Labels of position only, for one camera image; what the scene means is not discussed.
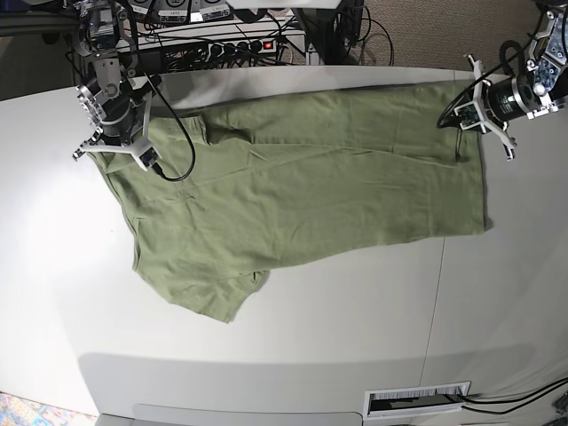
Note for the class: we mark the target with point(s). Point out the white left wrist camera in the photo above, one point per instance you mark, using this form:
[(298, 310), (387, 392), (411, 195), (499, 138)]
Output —
[(470, 117)]

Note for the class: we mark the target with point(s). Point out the table cable grommet slot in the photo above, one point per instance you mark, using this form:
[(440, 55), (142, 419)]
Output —
[(414, 402)]

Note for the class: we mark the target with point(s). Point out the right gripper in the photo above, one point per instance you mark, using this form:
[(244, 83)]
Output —
[(121, 124)]

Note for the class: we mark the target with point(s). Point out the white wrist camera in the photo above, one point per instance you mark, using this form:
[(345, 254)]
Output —
[(470, 117), (148, 159)]

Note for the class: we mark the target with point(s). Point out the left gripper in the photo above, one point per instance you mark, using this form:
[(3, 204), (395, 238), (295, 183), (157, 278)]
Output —
[(497, 104)]

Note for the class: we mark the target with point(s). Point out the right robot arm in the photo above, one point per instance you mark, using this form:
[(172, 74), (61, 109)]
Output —
[(111, 55)]

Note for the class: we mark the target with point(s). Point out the green T-shirt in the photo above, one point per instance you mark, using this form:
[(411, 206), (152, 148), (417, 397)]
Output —
[(291, 179)]

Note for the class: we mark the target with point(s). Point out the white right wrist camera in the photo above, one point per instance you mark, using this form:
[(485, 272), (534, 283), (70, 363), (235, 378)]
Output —
[(148, 159)]

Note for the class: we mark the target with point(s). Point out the black power strip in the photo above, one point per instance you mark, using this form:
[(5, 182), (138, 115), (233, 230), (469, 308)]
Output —
[(254, 48)]

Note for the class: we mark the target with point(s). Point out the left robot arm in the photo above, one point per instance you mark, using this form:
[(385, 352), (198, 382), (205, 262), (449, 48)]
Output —
[(529, 81)]

